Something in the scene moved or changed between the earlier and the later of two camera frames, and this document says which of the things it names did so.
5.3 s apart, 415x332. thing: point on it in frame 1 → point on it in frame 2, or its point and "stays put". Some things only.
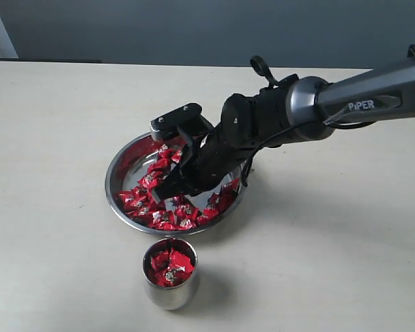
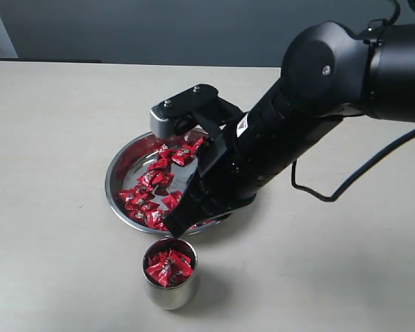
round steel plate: [135, 173] stays put
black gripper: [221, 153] → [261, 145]
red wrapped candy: [164, 153] stays put
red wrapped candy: [150, 180] stays put
